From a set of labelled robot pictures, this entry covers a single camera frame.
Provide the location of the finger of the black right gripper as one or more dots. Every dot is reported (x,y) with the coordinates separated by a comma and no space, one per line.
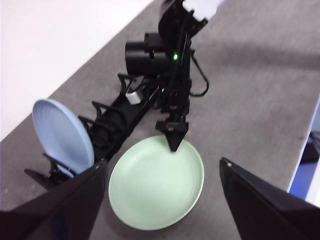
(176,140)

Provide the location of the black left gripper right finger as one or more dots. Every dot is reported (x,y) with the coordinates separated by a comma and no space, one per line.
(270,210)

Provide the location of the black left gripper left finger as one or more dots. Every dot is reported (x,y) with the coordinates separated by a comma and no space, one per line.
(57,212)

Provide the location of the pale green round plate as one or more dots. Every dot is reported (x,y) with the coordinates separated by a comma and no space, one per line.
(155,185)

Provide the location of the light blue round plate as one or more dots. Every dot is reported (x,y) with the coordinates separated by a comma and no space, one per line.
(60,135)

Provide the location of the black plastic plate rack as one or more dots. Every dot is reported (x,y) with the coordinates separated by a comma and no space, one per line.
(120,120)

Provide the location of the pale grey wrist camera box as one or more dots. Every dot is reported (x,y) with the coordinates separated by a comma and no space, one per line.
(133,98)

